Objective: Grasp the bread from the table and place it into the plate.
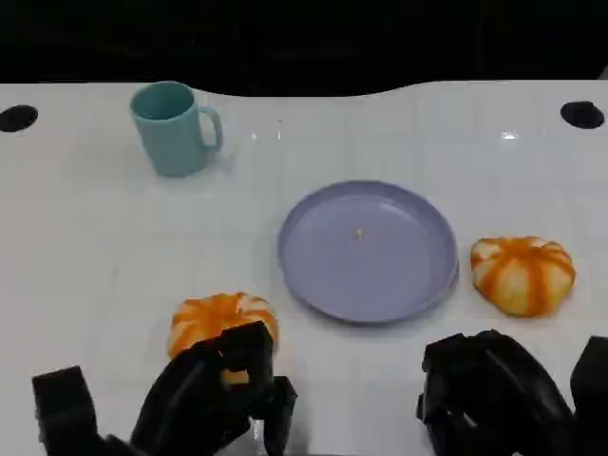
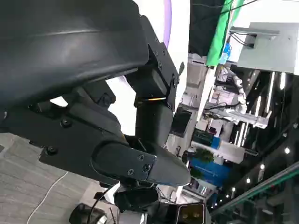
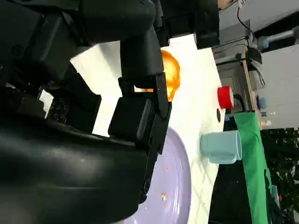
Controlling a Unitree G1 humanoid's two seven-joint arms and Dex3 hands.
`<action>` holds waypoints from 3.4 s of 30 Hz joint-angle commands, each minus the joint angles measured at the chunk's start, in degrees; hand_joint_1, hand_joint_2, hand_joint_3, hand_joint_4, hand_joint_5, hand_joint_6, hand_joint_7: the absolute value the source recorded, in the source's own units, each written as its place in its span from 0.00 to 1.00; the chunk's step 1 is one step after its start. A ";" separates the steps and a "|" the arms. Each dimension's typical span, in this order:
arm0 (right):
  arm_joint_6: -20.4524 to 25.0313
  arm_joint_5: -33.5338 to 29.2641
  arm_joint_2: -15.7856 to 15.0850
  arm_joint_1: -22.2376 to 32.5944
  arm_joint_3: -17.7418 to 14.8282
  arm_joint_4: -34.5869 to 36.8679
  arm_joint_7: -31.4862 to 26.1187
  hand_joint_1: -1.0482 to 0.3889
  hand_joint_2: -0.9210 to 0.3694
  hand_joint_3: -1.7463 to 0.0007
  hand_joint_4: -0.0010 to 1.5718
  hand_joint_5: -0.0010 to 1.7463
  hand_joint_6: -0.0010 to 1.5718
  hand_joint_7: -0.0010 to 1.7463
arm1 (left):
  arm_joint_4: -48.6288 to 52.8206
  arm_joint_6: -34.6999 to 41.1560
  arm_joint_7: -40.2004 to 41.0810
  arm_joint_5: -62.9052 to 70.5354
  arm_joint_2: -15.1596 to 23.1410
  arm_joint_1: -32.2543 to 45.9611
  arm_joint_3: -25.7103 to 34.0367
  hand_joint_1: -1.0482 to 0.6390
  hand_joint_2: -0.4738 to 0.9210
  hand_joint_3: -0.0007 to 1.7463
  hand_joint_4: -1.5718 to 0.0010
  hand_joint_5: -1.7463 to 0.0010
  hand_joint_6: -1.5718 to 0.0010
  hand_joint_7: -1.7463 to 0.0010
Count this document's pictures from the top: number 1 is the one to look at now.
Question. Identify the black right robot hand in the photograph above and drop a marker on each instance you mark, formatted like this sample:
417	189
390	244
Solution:
499	394

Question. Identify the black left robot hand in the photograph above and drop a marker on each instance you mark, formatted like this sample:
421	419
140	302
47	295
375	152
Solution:
190	404

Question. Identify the orange and white bread roll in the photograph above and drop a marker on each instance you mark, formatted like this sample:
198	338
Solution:
209	313
522	275

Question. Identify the lilac plate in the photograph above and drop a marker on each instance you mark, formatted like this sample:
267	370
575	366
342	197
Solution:
366	266

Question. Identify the pale green mug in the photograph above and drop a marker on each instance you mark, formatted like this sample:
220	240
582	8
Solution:
166	138

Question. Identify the black table grommet hole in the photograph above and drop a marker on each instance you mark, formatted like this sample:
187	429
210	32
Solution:
582	115
16	118

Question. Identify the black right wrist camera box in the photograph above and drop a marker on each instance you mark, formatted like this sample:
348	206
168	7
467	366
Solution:
591	375

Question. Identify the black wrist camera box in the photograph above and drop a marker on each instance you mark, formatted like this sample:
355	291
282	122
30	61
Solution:
64	404
591	375

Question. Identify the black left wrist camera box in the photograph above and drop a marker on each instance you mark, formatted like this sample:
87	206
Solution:
64	404

